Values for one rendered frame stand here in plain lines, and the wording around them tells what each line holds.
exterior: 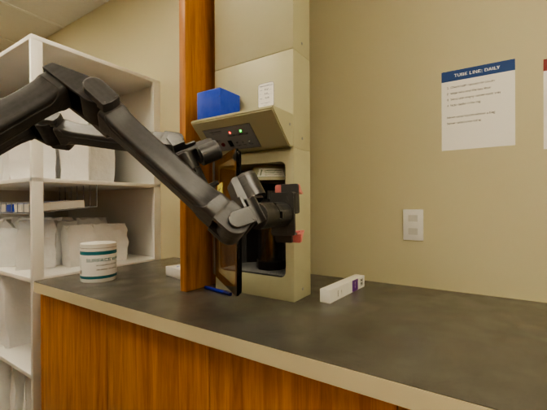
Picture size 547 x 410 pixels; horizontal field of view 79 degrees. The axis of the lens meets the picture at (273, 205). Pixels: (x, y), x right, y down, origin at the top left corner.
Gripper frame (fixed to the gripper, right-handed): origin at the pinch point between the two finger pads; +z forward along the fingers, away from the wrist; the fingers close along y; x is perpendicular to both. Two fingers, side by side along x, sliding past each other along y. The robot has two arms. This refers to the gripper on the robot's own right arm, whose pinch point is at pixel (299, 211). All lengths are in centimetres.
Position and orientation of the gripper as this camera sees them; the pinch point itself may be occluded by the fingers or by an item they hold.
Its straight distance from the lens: 86.5
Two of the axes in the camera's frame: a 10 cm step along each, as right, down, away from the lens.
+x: -8.4, 0.3, 5.4
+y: -0.3, -10.0, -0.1
